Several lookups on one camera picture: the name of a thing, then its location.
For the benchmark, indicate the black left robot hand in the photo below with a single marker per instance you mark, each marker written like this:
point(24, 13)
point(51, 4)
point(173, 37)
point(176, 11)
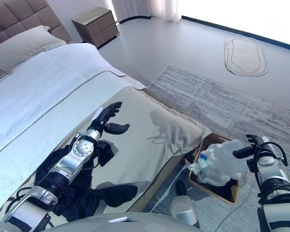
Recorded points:
point(99, 118)

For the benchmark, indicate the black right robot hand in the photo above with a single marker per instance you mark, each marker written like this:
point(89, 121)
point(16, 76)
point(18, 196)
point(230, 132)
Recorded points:
point(261, 146)

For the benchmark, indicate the white garment with blue tag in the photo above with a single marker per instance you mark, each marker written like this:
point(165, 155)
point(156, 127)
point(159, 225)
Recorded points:
point(215, 164)

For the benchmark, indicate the navy blue garment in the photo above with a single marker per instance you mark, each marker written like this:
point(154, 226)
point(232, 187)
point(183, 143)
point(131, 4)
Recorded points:
point(220, 189)

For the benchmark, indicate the black garment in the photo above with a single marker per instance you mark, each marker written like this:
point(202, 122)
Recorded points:
point(82, 193)

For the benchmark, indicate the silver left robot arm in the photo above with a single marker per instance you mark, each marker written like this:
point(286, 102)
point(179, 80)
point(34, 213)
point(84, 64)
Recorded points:
point(62, 169)

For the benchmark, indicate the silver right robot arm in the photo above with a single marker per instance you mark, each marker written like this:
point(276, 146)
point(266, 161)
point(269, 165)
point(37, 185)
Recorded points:
point(273, 178)

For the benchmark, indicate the beige bed runner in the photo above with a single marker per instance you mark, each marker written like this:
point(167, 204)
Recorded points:
point(140, 116)

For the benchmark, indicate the brown wicker basket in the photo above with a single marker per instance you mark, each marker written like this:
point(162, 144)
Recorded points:
point(212, 139)

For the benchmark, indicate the large bed with beige blanket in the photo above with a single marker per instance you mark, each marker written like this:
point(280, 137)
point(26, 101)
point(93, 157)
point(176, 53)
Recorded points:
point(38, 84)

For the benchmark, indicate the grey striped area rug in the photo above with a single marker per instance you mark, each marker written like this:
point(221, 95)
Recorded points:
point(220, 101)

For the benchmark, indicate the brown wooden nightstand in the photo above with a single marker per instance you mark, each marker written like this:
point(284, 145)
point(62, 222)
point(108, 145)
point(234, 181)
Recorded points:
point(96, 29)

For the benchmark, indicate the small beige oval rug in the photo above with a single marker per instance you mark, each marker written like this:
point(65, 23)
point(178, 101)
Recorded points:
point(246, 56)

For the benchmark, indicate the silver right robot leg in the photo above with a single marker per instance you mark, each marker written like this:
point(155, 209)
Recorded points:
point(183, 210)

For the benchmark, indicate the beige pillow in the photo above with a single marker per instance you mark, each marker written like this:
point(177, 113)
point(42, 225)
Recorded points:
point(21, 48)

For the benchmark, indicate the grey robot torso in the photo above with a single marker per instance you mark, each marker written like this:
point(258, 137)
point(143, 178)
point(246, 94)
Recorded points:
point(99, 224)

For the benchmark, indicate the white sheer curtain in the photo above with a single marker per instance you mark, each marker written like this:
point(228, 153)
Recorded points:
point(147, 9)

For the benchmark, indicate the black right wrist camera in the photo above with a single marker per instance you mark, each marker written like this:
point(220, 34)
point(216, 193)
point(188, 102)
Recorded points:
point(251, 165)

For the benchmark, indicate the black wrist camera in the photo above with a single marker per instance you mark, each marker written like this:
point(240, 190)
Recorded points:
point(251, 165)
point(104, 151)

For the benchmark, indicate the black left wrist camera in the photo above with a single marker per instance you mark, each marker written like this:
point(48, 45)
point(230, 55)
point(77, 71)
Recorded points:
point(104, 151)

